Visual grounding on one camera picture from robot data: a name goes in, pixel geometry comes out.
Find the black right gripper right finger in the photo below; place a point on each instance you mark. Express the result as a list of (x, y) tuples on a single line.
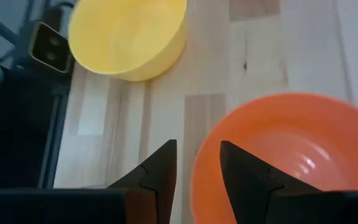
[(247, 180)]

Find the orange plastic mini bowl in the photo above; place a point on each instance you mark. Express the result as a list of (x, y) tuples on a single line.
[(290, 146)]

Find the yellow plastic mini bowl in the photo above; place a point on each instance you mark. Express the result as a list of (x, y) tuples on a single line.
[(125, 34)]

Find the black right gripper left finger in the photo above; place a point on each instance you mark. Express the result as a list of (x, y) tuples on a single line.
[(163, 168)]

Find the black aluminium table frame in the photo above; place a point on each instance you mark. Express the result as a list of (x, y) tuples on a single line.
[(52, 140)]

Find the black table-level camera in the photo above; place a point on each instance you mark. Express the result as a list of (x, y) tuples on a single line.
[(51, 46)]

